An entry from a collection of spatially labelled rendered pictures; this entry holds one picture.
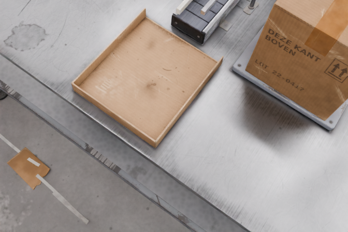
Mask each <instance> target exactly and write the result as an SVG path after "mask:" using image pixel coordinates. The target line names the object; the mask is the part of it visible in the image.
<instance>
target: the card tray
mask: <svg viewBox="0 0 348 232"><path fill-rule="evenodd" d="M223 57H224V56H222V57H221V58H220V60H219V61H217V60H215V59H213V58H212V57H210V56H209V55H207V54H205V53H204V52H202V51H200V50H199V49H197V48H196V47H194V46H192V45H191V44H189V43H188V42H186V41H185V40H183V39H181V38H180V37H178V36H177V35H175V34H173V33H172V32H170V31H169V30H167V29H165V28H164V27H162V26H160V25H159V24H157V23H156V22H154V21H152V20H151V19H149V18H148V17H146V8H144V9H143V10H142V11H141V12H140V13H139V14H138V15H137V16H136V17H135V18H134V19H133V20H132V21H131V22H130V23H129V24H128V25H127V26H126V28H125V29H124V30H123V31H122V32H121V33H120V34H119V35H118V36H117V37H116V38H115V39H114V40H113V41H112V42H111V43H110V44H109V45H108V46H107V47H106V48H105V49H104V50H103V51H102V52H101V53H100V54H99V55H98V56H97V57H96V58H95V59H94V60H93V61H92V62H91V63H90V64H89V65H88V66H87V67H86V68H85V69H84V70H83V71H82V73H81V74H80V75H79V76H78V77H77V78H76V79H75V80H74V81H73V82H72V83H71V84H72V88H73V90H74V91H75V92H76V93H78V94H79V95H81V96H82V97H84V98H85V99H86V100H88V101H89V102H91V103H92V104H93V105H95V106H96V107H97V108H99V109H100V110H102V111H103V112H105V113H106V114H107V115H109V116H110V117H112V118H113V119H115V120H116V121H118V122H119V123H120V124H122V125H123V126H125V127H126V128H127V129H129V130H130V131H132V132H133V133H134V134H136V135H137V136H139V137H140V138H141V139H143V140H144V141H146V142H147V143H149V144H150V145H151V146H153V147H154V148H156V147H157V146H158V144H159V143H160V142H161V141H162V139H163V138H164V137H165V136H166V134H167V133H168V132H169V131H170V129H171V128H172V127H173V125H174V124H175V123H176V122H177V120H178V119H179V117H180V116H181V115H182V114H183V112H184V111H185V110H186V109H187V107H188V106H189V105H190V104H191V102H192V101H193V100H194V98H195V97H196V96H197V95H198V93H199V92H200V91H201V89H202V88H203V87H204V86H205V85H206V83H207V82H208V81H209V79H210V78H211V77H212V76H213V74H214V73H215V72H216V70H217V69H218V68H219V67H220V65H221V64H222V61H223Z"/></svg>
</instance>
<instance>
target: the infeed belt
mask: <svg viewBox="0 0 348 232"><path fill-rule="evenodd" d="M208 1H209V0H192V1H191V3H190V4H189V5H188V6H187V7H186V8H185V9H184V10H183V11H182V12H181V14H177V15H176V18H178V19H179V20H181V21H183V22H184V23H186V24H188V25H189V26H191V27H192V28H194V29H196V30H198V31H199V32H202V31H203V30H204V29H205V28H206V26H207V25H208V24H209V23H210V22H211V20H212V19H213V18H214V17H215V16H216V15H217V13H218V12H219V11H220V10H221V9H222V8H223V7H224V5H225V4H226V3H227V2H228V1H229V0H217V1H216V3H215V4H214V5H213V6H212V7H211V8H210V9H209V11H208V12H207V13H206V14H205V15H203V14H201V10H202V9H203V7H204V6H205V5H206V4H207V2H208Z"/></svg>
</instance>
